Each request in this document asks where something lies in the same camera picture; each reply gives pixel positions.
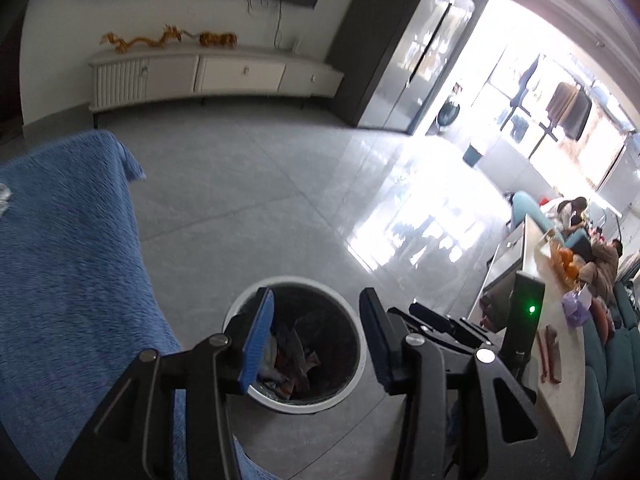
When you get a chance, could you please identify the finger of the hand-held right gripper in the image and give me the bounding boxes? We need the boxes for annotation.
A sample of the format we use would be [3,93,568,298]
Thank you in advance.
[444,332,503,356]
[409,302,481,334]

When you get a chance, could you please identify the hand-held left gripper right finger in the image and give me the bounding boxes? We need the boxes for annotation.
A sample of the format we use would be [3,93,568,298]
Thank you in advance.
[359,287,581,480]

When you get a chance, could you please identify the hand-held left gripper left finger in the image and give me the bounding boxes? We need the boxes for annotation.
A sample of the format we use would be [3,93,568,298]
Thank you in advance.
[55,286,275,480]

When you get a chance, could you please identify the black bin liner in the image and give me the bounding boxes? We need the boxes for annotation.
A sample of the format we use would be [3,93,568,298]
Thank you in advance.
[227,282,362,404]

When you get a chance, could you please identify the white round trash bin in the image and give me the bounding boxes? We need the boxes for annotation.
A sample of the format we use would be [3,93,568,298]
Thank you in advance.
[222,274,369,415]

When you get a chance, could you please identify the long red brown object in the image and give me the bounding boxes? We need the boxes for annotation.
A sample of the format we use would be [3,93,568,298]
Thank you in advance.
[537,324,564,386]

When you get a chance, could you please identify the purple plastic bag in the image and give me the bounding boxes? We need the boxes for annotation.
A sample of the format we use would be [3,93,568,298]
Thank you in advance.
[562,289,591,329]

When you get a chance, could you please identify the pile of oranges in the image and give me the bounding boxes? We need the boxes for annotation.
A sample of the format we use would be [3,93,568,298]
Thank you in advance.
[547,244,581,281]

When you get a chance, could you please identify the red cushion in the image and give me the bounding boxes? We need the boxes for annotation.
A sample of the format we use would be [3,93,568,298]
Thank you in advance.
[589,299,614,346]

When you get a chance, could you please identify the white long table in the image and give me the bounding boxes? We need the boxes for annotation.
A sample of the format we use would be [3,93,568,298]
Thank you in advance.
[479,212,589,459]

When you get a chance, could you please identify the teal sofa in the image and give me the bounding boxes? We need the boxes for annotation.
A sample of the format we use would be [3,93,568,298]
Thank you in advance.
[509,189,640,480]

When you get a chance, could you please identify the blue plush blanket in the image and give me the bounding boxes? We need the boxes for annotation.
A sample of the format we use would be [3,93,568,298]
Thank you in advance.
[0,129,267,480]

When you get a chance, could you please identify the round dark appliance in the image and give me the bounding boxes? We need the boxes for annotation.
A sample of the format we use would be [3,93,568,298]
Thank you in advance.
[437,101,461,129]

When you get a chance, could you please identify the hanging dark jacket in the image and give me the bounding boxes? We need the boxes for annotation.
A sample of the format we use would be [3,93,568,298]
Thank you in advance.
[544,81,594,141]

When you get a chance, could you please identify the hanging dark garment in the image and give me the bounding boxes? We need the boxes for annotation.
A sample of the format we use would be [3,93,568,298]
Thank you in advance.
[509,54,541,111]

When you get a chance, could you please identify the white television cabinet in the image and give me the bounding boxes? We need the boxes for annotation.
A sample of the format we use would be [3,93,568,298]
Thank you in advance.
[87,42,346,129]

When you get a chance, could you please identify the dark glass display cabinet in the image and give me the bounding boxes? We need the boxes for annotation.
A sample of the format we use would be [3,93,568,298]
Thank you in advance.
[324,0,476,134]

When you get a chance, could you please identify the gold tiger figurine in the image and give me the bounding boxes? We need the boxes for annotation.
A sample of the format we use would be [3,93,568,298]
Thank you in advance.
[198,31,239,50]

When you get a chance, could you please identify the gold dragon figurine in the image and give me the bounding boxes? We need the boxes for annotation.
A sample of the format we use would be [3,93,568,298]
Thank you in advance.
[147,23,184,50]
[101,31,151,54]

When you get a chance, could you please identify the hanging television cables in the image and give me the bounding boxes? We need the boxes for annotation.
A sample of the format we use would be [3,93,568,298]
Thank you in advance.
[244,0,284,49]

